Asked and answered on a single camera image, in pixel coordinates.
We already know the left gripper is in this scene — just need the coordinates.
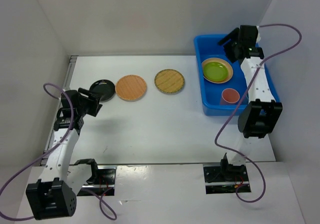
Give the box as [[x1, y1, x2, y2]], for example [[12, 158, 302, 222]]
[[77, 87, 106, 117]]

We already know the black round plate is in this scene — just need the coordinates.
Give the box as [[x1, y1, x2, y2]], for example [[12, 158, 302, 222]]
[[89, 79, 116, 103]]

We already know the beige round plate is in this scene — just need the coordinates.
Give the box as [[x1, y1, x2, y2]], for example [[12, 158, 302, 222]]
[[201, 57, 234, 84]]

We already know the green round plate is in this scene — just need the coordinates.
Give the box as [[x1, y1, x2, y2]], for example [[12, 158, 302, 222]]
[[203, 61, 229, 82]]

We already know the light brown woven plate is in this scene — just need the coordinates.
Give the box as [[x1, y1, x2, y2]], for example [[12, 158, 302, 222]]
[[115, 74, 147, 102]]

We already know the pink plastic cup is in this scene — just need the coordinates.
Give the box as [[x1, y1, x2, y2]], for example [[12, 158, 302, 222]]
[[219, 88, 240, 106]]

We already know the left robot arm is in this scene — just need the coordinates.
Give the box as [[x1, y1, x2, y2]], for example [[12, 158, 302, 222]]
[[25, 88, 102, 221]]

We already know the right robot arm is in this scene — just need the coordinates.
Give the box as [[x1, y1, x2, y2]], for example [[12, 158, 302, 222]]
[[218, 25, 283, 182]]

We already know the blue plastic bin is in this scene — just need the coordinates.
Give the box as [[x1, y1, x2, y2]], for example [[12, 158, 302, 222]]
[[193, 34, 280, 117]]

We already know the bamboo pattern round plate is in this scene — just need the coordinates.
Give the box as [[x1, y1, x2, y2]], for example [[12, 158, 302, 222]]
[[154, 69, 185, 95]]

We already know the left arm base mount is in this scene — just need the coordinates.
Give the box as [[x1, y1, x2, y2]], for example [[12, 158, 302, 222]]
[[77, 165, 117, 197]]

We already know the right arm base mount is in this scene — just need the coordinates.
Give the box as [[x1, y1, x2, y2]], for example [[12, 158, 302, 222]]
[[203, 165, 251, 195]]

